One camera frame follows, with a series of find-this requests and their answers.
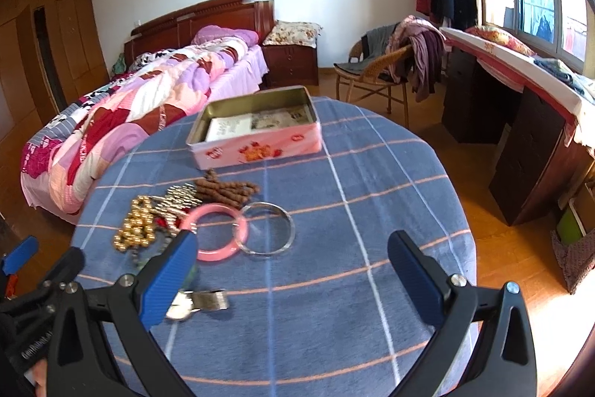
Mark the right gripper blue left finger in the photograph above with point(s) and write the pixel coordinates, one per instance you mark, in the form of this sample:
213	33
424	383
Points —
80	361

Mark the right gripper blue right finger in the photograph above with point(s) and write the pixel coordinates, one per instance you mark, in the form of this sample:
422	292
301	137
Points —
502	362

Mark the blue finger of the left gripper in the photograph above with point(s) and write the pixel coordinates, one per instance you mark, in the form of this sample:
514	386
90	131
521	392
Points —
13	261

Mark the silver wrist watch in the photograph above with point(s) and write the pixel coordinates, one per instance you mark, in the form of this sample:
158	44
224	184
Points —
186	303

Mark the pink bangle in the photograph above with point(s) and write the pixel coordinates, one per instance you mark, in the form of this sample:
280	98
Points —
221	231

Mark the silver bangle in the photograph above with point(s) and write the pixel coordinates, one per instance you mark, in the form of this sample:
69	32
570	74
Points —
264	230

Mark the pink tin box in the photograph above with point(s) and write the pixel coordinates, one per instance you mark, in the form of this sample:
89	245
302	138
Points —
267	145

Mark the person's left hand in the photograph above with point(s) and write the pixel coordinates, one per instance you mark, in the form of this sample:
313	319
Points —
39	375

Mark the bed with patchwork quilt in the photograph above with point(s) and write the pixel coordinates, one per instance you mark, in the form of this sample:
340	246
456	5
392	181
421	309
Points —
61	164

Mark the wooden wardrobe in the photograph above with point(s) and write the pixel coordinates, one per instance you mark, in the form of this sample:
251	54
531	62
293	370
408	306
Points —
50	56

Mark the blue plaid tablecloth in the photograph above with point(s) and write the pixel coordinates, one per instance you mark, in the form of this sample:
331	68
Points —
329	317

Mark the dark wooden desk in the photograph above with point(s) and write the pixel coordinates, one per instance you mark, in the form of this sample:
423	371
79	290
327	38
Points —
543	128

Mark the clothes draped on chair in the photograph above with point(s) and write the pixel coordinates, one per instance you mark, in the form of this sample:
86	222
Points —
428	44

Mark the wicker chair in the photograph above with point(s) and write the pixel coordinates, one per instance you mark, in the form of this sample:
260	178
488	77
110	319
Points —
385	76

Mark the purple pillow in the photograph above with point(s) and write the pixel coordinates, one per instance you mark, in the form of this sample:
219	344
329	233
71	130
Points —
212	32

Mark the floral pillow on desk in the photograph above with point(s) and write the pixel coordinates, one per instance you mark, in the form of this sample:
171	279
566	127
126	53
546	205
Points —
501	37

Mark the dark wooden nightstand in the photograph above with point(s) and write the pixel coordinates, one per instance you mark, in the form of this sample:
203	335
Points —
289	65

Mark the wooden headboard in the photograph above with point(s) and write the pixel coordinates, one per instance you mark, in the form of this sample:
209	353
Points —
178	28

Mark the floral cushion on nightstand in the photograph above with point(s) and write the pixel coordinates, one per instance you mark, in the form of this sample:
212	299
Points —
294	33

